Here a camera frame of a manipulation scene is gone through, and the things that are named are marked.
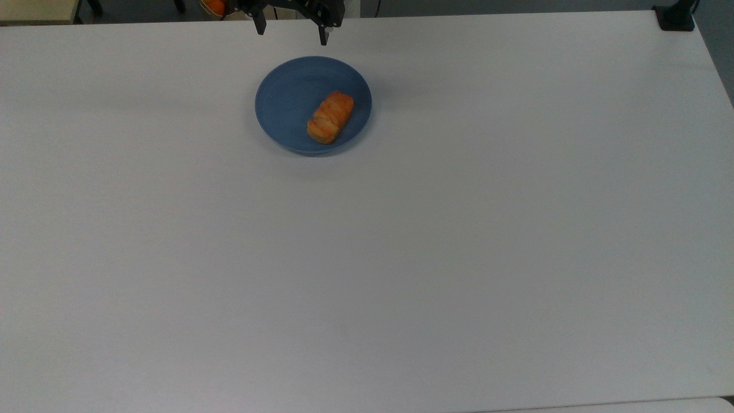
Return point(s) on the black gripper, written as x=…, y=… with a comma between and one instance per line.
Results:
x=298, y=8

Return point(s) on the orange round object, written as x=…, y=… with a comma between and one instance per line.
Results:
x=215, y=6

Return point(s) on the blue round plate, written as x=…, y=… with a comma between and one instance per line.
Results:
x=287, y=97

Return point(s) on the orange bread loaf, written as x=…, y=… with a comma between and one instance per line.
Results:
x=331, y=117

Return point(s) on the beige side table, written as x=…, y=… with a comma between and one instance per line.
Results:
x=34, y=8

